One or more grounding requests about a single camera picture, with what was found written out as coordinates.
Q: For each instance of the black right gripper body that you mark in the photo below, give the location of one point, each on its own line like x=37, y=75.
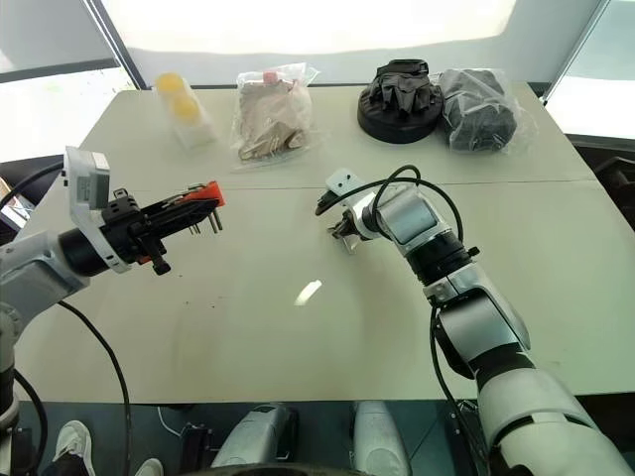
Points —
x=352, y=220

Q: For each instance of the clear bag with dark cloth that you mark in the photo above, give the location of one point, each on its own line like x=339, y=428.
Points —
x=478, y=109

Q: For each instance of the silver right robot leg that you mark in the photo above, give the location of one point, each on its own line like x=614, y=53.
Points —
x=379, y=439

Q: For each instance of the dark furniture edge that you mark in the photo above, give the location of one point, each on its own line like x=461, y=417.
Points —
x=607, y=166

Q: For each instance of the small black box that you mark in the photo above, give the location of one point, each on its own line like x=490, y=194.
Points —
x=196, y=441

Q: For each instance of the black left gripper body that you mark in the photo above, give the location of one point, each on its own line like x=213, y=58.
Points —
x=126, y=225

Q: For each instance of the black gloves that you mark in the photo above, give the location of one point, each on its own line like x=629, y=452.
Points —
x=404, y=84

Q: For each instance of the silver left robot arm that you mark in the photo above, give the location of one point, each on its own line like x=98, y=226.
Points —
x=30, y=270

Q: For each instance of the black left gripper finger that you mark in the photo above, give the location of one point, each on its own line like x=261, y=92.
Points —
x=183, y=203
x=173, y=224

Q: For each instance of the silver robot leg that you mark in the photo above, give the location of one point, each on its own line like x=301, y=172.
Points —
x=260, y=436
x=379, y=439

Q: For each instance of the dark window frame post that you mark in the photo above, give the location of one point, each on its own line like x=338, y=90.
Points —
x=111, y=44

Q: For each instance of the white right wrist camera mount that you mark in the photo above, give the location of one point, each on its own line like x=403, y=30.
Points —
x=343, y=182

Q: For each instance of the white sneaker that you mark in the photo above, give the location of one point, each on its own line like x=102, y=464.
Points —
x=150, y=467
x=74, y=441

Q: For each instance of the clear bag with pink contents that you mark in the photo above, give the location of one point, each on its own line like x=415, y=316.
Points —
x=273, y=116

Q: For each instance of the red hex key holder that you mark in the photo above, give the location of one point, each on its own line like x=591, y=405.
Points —
x=211, y=191

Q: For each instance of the clear container with yellow balls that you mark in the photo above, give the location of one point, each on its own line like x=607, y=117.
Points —
x=186, y=111

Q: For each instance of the black round base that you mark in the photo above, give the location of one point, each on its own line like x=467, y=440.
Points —
x=397, y=124

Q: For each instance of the silver left robot leg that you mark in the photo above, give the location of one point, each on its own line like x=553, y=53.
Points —
x=260, y=436

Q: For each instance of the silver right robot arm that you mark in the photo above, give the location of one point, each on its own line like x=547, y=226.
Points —
x=476, y=317

